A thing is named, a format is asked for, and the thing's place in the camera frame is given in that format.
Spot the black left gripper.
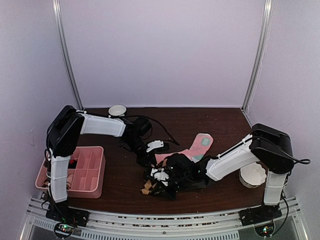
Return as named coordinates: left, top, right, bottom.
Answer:
left=123, top=136, right=157, bottom=168

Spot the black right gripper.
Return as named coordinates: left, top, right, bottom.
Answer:
left=151, top=174, right=191, bottom=202

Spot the brown beige argyle sock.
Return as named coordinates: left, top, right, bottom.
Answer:
left=140, top=158, right=169, bottom=196

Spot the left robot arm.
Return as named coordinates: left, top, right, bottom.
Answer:
left=45, top=104, right=165, bottom=222

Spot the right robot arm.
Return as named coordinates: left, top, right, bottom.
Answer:
left=149, top=123, right=311, bottom=221

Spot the pink sock with teal patches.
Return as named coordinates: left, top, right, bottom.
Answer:
left=155, top=133, right=214, bottom=164

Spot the dark blue white bowl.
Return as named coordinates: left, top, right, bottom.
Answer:
left=108, top=104, right=127, bottom=118

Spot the pink plastic organizer tray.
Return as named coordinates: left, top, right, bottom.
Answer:
left=35, top=146, right=106, bottom=203

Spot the white paper-lined bowl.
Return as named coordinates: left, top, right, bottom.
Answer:
left=239, top=162, right=267, bottom=189

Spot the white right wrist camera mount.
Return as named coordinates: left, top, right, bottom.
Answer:
left=150, top=168, right=170, bottom=187

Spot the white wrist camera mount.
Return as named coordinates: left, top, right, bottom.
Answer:
left=146, top=140, right=164, bottom=153
left=150, top=168, right=170, bottom=187

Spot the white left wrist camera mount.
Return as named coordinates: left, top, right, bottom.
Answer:
left=146, top=140, right=164, bottom=153

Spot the aluminium front rail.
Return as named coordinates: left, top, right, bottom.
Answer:
left=19, top=196, right=310, bottom=240

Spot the grey aluminium frame post left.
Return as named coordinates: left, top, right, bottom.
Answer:
left=52, top=0, right=84, bottom=110

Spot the grey aluminium frame post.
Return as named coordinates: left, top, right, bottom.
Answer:
left=241, top=0, right=274, bottom=125
left=52, top=0, right=84, bottom=110

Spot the grey aluminium frame post right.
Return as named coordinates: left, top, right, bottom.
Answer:
left=241, top=0, right=274, bottom=125

